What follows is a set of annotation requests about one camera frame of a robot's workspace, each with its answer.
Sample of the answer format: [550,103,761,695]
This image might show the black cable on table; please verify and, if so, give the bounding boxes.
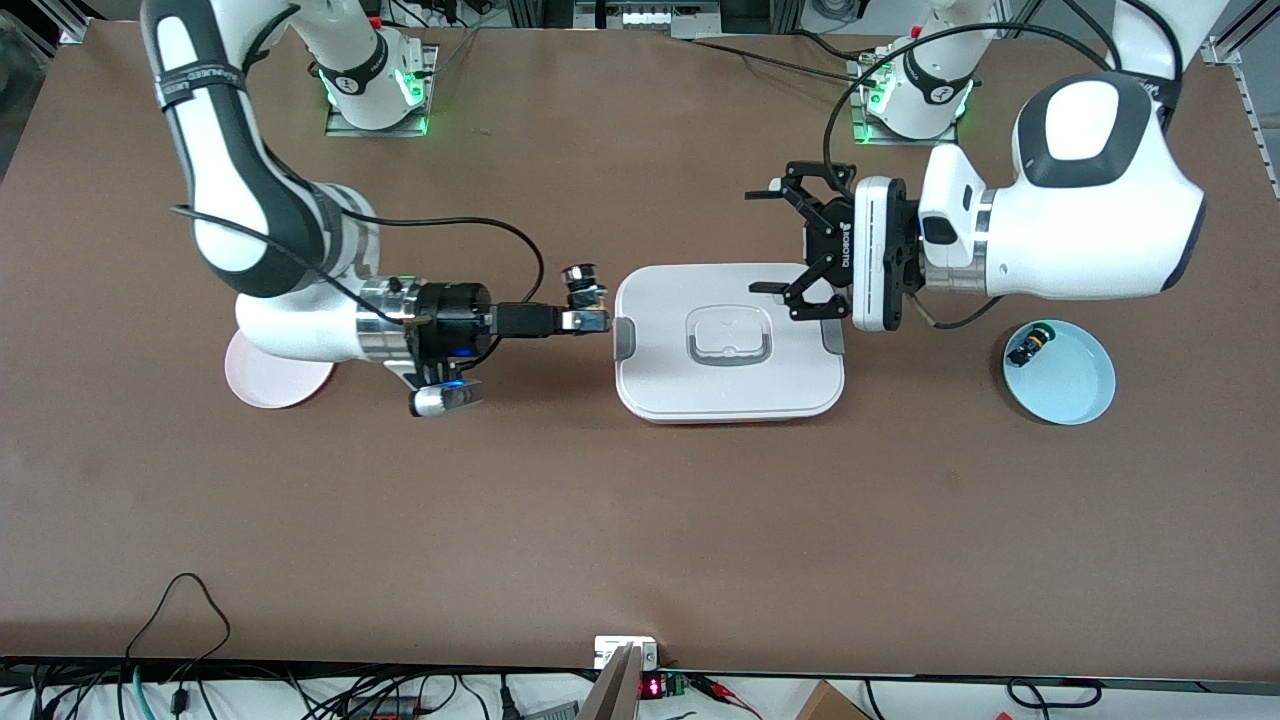
[680,35,886,89]

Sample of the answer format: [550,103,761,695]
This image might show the pink round plate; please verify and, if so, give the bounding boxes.
[224,330,337,410]

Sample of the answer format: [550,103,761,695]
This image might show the grey metal bar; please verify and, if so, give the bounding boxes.
[580,645,643,720]

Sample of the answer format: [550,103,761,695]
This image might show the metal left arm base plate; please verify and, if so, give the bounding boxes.
[848,55,959,147]

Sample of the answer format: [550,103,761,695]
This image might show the white lunch box grey clips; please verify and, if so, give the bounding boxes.
[612,263,847,424]

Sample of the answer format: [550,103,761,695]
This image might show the green black switch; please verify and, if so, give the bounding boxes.
[1007,322,1059,368]

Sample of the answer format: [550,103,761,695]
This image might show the red clip leads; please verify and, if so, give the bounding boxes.
[690,674,763,717]

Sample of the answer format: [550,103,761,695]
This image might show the small white mount block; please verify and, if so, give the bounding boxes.
[594,636,659,671]

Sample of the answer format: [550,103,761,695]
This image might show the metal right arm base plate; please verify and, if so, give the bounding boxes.
[325,45,439,138]

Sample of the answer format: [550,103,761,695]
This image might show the light blue round plate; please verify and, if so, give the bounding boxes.
[1002,319,1117,426]

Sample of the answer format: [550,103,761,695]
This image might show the orange black switch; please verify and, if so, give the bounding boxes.
[562,263,609,313]

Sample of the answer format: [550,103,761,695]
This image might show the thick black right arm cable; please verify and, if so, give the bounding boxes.
[345,215,546,307]

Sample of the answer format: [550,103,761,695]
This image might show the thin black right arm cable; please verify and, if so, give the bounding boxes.
[172,205,413,327]

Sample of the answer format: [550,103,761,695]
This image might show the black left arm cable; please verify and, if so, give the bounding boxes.
[822,22,1183,331]

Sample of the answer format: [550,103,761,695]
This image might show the grey device with white strip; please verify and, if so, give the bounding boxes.
[573,0,723,39]

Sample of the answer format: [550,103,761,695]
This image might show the black looped cable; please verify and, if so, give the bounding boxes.
[125,572,233,681]

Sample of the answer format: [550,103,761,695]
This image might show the brown cardboard box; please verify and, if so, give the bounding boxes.
[795,680,871,720]

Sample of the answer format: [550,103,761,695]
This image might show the aluminium frame rail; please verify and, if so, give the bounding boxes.
[1205,0,1280,201]

